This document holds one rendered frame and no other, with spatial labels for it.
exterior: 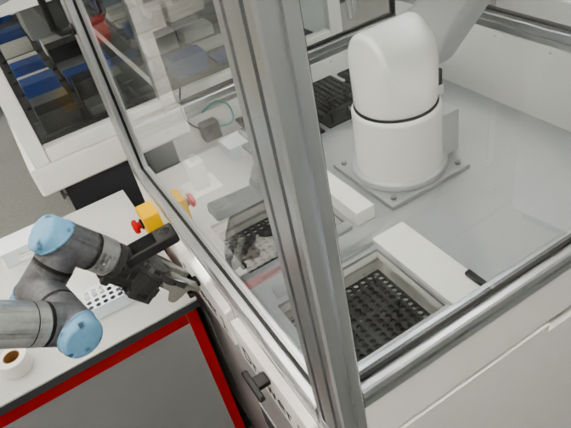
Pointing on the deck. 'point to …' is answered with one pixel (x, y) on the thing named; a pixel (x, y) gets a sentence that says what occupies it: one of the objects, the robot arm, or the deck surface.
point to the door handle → (54, 22)
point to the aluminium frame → (387, 369)
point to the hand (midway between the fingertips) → (193, 279)
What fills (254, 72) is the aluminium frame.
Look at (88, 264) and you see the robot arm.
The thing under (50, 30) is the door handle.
